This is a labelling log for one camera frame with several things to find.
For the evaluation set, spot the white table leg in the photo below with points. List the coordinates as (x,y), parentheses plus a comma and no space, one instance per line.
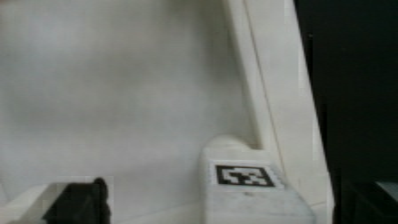
(248,194)

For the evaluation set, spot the white square table top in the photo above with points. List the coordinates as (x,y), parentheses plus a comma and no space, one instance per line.
(136,77)

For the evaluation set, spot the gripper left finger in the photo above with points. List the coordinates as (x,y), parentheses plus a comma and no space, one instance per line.
(81,206)

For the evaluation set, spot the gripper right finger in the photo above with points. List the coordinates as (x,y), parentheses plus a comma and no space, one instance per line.
(371,202)

